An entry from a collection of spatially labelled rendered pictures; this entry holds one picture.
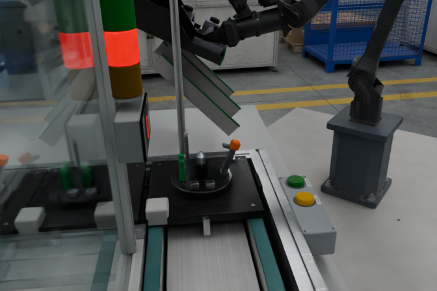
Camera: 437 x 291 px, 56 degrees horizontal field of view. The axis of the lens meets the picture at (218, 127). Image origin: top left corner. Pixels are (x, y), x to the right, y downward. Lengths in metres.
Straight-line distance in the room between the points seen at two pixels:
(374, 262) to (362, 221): 0.14
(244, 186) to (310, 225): 0.18
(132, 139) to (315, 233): 0.41
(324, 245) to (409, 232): 0.26
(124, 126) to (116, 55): 0.10
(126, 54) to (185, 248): 0.42
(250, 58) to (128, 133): 4.48
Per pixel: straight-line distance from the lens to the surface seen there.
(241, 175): 0.97
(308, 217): 0.87
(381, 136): 1.01
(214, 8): 4.85
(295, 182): 0.95
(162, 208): 0.84
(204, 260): 0.82
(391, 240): 1.02
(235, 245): 0.85
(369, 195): 1.10
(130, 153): 0.62
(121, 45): 0.60
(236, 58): 5.01
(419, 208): 1.15
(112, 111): 0.65
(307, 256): 0.78
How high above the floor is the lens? 1.47
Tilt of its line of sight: 24 degrees down
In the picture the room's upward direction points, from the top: 1 degrees counter-clockwise
